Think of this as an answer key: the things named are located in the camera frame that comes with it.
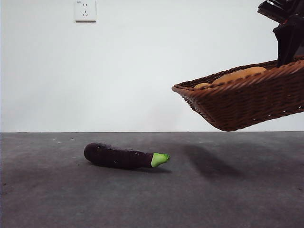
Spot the brown potato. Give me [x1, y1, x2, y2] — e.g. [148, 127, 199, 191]
[212, 66, 267, 84]

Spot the brown wicker basket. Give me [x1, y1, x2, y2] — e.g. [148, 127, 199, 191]
[171, 55, 304, 132]

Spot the purple eggplant with green stem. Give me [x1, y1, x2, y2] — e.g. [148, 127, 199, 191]
[83, 142, 171, 170]

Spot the white wall socket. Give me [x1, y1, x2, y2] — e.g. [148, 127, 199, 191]
[75, 0, 97, 23]

